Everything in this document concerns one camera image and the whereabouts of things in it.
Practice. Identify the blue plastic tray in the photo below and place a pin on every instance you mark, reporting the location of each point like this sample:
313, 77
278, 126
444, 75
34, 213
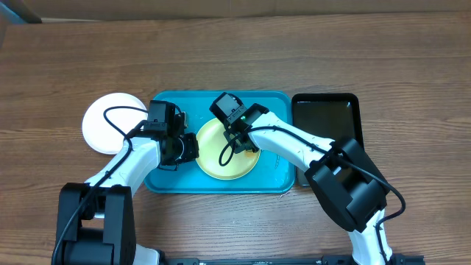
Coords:
271, 174

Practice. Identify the green yellow sponge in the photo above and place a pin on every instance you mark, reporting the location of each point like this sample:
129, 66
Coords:
252, 153

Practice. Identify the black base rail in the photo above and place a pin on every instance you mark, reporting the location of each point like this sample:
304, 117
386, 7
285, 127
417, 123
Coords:
324, 260

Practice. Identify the pinkish white plate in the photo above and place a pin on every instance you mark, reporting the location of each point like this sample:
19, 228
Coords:
99, 134

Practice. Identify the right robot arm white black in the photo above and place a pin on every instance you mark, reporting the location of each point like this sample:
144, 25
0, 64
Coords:
347, 184

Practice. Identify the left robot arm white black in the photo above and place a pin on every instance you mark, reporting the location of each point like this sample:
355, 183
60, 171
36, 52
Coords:
95, 219

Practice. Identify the black tray with water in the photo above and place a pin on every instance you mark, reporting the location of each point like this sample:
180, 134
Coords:
328, 115

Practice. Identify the yellow plate with sauce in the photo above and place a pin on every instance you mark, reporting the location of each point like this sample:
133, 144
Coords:
211, 142

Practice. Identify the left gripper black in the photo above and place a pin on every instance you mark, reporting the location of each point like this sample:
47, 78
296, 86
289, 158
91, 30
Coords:
193, 152

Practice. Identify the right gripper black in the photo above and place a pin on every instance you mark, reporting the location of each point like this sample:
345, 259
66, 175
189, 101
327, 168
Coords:
238, 139

